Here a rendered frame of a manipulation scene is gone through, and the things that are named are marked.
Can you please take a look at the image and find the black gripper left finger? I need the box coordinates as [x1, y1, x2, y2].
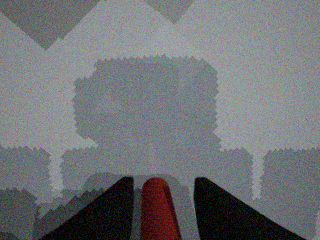
[40, 177, 135, 240]

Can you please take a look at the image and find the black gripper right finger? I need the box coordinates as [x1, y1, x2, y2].
[193, 177, 307, 240]

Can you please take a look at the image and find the dark red peg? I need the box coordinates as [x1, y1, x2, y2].
[140, 177, 181, 240]

